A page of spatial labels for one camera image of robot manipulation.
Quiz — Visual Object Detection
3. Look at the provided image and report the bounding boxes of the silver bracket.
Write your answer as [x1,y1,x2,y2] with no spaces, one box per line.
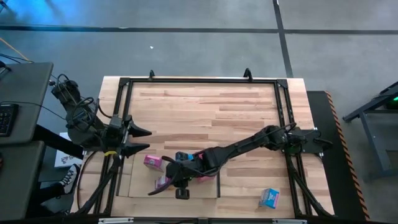
[98,217,134,224]
[271,218,308,224]

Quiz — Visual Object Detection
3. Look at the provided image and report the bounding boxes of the white cardboard box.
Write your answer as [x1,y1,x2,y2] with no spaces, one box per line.
[53,131,87,169]

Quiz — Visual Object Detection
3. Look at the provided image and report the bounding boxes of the black hazard-striped floor mat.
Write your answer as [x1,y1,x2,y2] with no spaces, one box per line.
[306,90,371,222]

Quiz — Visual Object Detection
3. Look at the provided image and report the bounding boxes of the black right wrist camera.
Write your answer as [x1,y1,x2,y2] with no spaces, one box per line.
[175,186,191,200]

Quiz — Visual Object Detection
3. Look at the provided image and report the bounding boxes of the shallow wooden tray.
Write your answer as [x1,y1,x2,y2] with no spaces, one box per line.
[115,146,221,199]

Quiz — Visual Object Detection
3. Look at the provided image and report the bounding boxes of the pink cereal box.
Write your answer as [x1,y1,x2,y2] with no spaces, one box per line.
[142,154,166,173]
[154,175,172,190]

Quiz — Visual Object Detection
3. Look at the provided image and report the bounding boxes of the person's leg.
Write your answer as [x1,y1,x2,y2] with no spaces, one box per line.
[32,124,85,160]

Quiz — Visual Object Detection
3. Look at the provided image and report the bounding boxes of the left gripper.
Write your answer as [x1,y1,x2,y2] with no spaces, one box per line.
[104,114,153,158]

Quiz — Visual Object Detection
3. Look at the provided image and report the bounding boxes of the grey desk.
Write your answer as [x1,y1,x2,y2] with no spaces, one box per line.
[0,140,47,222]
[0,62,54,146]

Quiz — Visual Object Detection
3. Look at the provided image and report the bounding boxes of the black cable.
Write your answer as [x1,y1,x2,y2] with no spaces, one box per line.
[0,100,68,121]

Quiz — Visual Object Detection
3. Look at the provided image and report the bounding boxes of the dark metal cart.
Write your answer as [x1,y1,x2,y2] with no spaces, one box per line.
[341,80,398,182]

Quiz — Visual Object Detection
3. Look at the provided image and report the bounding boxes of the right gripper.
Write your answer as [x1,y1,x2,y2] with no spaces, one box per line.
[147,154,206,197]

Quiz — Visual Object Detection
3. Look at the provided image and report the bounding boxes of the person's shoe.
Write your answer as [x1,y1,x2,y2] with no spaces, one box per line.
[57,162,80,195]

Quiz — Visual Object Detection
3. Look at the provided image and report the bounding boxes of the blue cereal box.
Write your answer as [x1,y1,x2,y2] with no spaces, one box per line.
[174,151,195,162]
[257,187,280,209]

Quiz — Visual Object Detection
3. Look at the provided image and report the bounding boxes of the black keyboard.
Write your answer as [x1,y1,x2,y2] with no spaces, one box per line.
[0,103,19,138]

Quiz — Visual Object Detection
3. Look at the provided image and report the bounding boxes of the yellow cable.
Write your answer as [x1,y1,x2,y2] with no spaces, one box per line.
[0,37,35,65]

